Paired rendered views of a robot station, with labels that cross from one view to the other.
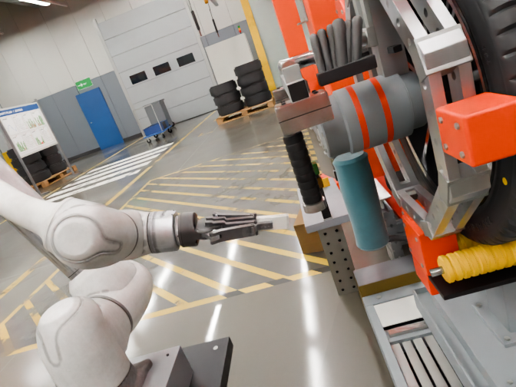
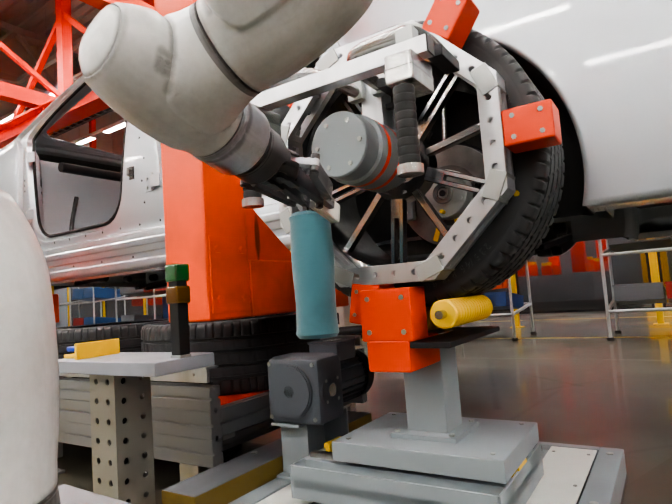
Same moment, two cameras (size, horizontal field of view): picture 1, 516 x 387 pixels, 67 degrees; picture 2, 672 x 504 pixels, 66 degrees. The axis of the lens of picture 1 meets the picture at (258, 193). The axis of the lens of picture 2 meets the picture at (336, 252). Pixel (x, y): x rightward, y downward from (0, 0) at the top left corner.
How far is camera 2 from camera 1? 0.95 m
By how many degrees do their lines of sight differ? 68
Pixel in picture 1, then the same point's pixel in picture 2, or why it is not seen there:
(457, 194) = (508, 186)
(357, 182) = (327, 238)
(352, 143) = (379, 160)
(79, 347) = (36, 274)
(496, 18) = (519, 73)
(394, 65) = (388, 121)
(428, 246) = (413, 303)
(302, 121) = (422, 75)
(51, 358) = not seen: outside the picture
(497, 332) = (439, 436)
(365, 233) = (327, 308)
